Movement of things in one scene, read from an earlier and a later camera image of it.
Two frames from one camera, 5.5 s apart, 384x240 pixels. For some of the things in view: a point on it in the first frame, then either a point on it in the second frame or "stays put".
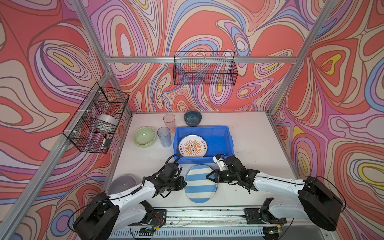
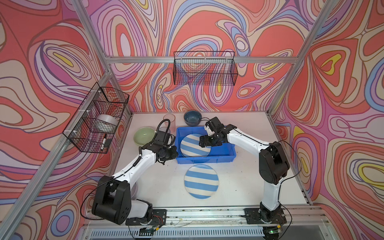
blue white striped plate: x=199 y=189 -> x=190 y=146
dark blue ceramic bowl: x=192 y=118 stays put
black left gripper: x=180 y=181 -> x=174 y=155
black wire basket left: x=93 y=127 stays put
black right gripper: x=215 y=172 -> x=207 y=143
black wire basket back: x=214 y=68 stays put
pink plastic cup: x=169 y=121 stays put
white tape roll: x=105 y=122 stays put
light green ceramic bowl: x=144 y=137 stays put
